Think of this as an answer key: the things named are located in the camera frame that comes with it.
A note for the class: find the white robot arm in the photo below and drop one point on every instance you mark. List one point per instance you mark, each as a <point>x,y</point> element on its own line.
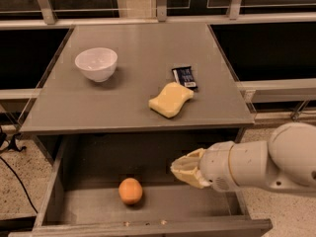
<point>286,163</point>

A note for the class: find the orange fruit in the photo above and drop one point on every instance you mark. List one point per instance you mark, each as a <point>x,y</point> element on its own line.
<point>130,191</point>

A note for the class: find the metal window railing frame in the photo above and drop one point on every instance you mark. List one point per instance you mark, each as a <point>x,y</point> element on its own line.
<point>156,11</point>

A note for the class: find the grey cabinet counter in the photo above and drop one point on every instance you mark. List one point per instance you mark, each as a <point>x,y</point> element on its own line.
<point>69,103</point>

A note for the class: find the open grey top drawer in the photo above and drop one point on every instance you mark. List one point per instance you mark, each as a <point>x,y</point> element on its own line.
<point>82,197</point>

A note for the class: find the white ceramic bowl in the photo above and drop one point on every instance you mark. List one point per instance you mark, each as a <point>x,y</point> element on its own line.
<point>97,64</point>

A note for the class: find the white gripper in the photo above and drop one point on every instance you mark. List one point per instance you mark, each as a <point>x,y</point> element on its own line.
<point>215,165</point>

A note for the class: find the yellow sponge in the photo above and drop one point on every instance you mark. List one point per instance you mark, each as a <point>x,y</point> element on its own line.
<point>170,100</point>

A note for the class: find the dark blue snack bar wrapper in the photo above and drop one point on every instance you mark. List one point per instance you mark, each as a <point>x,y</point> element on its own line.
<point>185,77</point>

